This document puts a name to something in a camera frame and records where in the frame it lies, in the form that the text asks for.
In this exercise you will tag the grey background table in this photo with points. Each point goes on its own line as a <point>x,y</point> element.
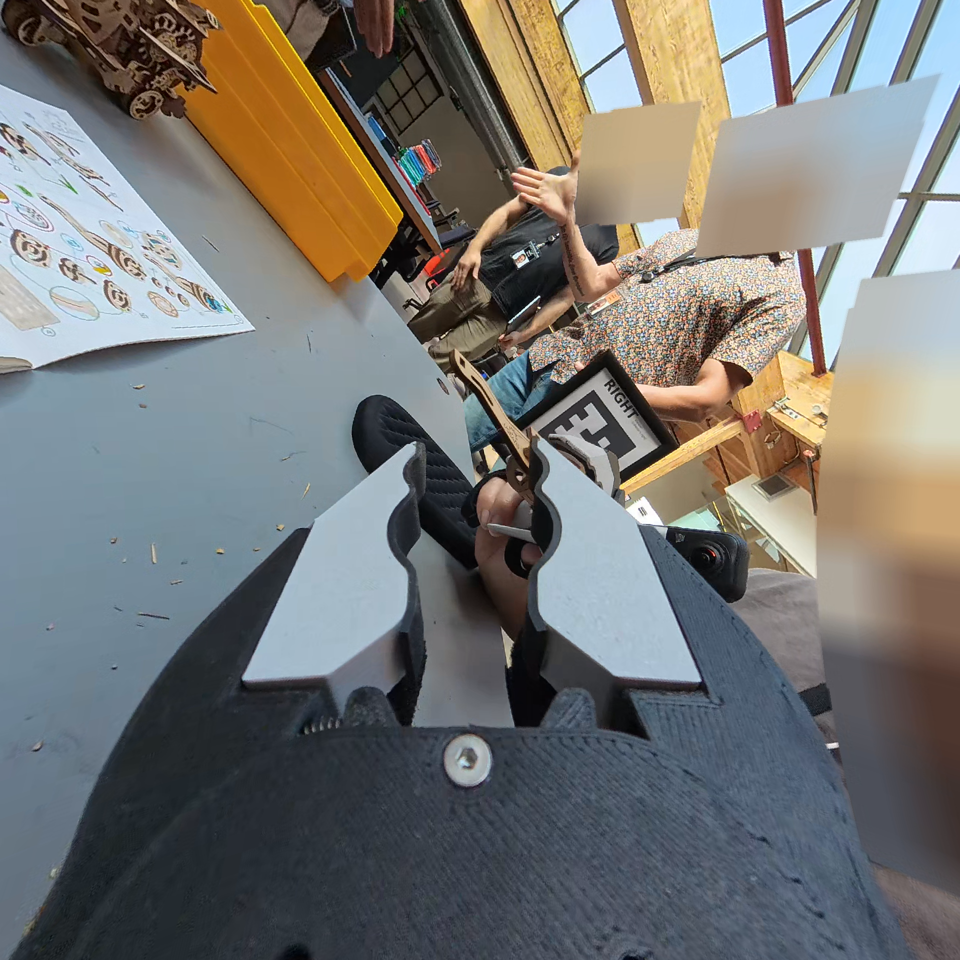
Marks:
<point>390,195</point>

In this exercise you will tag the silver ventilation duct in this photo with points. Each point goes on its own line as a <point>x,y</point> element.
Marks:
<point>469,67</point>

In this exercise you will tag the stack of coloured sheets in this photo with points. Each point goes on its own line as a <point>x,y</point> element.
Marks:
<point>420,161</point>

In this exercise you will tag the person's right hand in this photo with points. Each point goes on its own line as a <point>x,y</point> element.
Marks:
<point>495,592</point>

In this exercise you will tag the yellow plastic bin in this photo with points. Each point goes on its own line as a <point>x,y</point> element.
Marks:
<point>300,150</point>

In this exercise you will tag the wooden lever piece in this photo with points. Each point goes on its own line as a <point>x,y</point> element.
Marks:
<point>491,405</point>

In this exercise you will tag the wooden mechanical model vehicle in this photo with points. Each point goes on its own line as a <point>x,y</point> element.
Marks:
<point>127,45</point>

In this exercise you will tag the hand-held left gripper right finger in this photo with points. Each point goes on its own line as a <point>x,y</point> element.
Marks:
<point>615,600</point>

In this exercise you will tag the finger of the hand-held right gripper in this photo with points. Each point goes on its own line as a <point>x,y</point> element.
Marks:
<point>598,463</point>

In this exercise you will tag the red steel column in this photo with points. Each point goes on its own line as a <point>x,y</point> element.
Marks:
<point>780,75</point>

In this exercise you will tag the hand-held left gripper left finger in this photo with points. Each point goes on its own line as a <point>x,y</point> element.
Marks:
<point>330,600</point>

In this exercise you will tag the illustrated instruction booklet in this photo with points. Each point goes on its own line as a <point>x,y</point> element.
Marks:
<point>90,262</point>

